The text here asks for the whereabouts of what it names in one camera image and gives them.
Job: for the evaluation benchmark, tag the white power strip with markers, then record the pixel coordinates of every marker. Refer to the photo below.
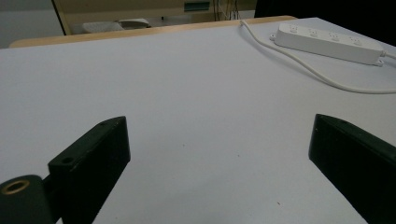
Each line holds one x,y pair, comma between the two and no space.
330,43

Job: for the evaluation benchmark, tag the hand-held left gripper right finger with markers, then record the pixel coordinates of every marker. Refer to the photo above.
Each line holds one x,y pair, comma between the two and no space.
358,161

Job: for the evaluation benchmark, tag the grey cushion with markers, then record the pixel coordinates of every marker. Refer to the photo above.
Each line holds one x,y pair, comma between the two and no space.
102,26

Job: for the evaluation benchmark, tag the beige cabinet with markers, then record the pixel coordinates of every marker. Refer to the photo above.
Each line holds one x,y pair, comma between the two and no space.
130,12

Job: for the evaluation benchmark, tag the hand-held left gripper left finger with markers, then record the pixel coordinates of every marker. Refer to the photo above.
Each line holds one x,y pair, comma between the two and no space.
90,168

